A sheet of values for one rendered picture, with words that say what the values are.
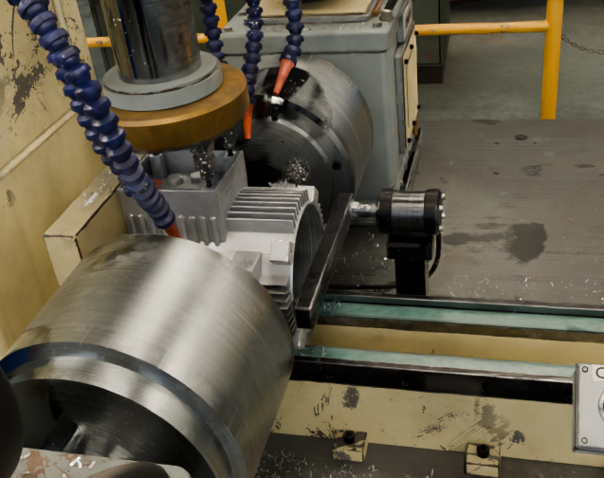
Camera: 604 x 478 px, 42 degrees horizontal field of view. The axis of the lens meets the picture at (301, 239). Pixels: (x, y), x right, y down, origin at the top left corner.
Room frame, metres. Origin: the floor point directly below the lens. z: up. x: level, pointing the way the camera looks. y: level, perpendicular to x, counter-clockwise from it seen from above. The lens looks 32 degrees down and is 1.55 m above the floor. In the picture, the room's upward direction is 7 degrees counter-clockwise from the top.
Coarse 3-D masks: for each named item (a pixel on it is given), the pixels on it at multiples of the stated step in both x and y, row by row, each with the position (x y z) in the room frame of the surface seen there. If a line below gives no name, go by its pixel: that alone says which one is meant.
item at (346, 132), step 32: (320, 64) 1.10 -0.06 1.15; (256, 96) 0.98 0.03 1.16; (288, 96) 0.98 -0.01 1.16; (320, 96) 1.01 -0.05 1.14; (352, 96) 1.07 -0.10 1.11; (256, 128) 0.97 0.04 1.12; (288, 128) 0.96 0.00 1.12; (320, 128) 0.95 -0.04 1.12; (352, 128) 1.00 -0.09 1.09; (256, 160) 0.97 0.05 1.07; (288, 160) 0.96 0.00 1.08; (320, 160) 0.94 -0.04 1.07; (352, 160) 0.95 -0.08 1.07; (320, 192) 0.95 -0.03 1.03; (352, 192) 0.94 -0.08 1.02
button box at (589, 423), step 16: (576, 368) 0.50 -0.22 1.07; (592, 368) 0.48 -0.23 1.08; (576, 384) 0.48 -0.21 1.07; (592, 384) 0.47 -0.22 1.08; (576, 400) 0.47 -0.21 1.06; (592, 400) 0.46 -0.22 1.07; (576, 416) 0.46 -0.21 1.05; (592, 416) 0.45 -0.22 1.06; (576, 432) 0.45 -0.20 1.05; (592, 432) 0.44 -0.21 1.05; (576, 448) 0.45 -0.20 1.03; (592, 448) 0.44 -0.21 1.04
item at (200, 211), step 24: (144, 168) 0.86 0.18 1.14; (168, 168) 0.88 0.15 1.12; (192, 168) 0.87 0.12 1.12; (216, 168) 0.86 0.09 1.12; (240, 168) 0.84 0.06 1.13; (120, 192) 0.80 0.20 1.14; (168, 192) 0.78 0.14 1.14; (192, 192) 0.77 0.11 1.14; (216, 192) 0.76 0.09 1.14; (144, 216) 0.79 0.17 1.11; (192, 216) 0.77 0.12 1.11; (216, 216) 0.76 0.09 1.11; (192, 240) 0.78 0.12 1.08; (216, 240) 0.76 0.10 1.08
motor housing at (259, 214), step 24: (240, 192) 0.83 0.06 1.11; (264, 192) 0.82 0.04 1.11; (288, 192) 0.81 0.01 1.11; (240, 216) 0.78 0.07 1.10; (264, 216) 0.77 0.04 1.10; (288, 216) 0.76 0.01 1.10; (312, 216) 0.86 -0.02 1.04; (240, 240) 0.76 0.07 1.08; (264, 240) 0.75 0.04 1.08; (312, 240) 0.86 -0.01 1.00; (264, 264) 0.73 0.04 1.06; (288, 288) 0.71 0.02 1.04; (288, 312) 0.70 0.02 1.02
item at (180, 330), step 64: (128, 256) 0.62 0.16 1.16; (192, 256) 0.62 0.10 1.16; (64, 320) 0.54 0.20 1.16; (128, 320) 0.53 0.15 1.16; (192, 320) 0.54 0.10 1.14; (256, 320) 0.58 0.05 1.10; (64, 384) 0.47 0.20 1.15; (128, 384) 0.47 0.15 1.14; (192, 384) 0.48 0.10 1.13; (256, 384) 0.53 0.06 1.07; (64, 448) 0.46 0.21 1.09; (128, 448) 0.46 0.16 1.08; (192, 448) 0.44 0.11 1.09; (256, 448) 0.49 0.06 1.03
